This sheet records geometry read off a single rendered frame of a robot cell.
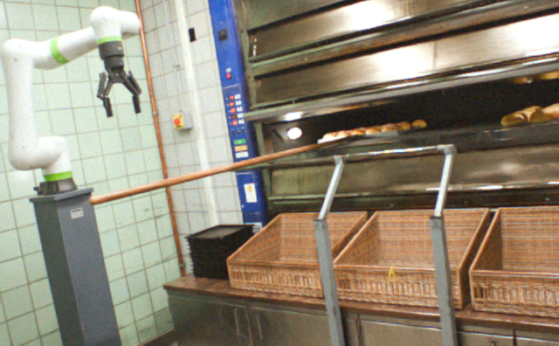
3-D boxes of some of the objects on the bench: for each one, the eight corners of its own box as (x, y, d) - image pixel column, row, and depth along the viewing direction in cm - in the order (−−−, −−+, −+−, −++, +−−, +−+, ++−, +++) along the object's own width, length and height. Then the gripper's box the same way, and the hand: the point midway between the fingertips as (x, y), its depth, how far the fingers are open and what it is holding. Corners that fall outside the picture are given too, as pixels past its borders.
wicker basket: (287, 259, 288) (279, 212, 286) (376, 264, 253) (369, 210, 251) (229, 288, 251) (219, 235, 249) (324, 299, 215) (314, 237, 213)
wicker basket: (383, 264, 251) (376, 210, 249) (498, 268, 216) (491, 206, 214) (332, 300, 213) (322, 237, 211) (464, 311, 178) (456, 237, 176)
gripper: (132, 60, 198) (142, 114, 200) (79, 62, 178) (92, 121, 179) (144, 55, 194) (155, 110, 195) (91, 57, 173) (104, 116, 175)
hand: (124, 112), depth 187 cm, fingers open, 13 cm apart
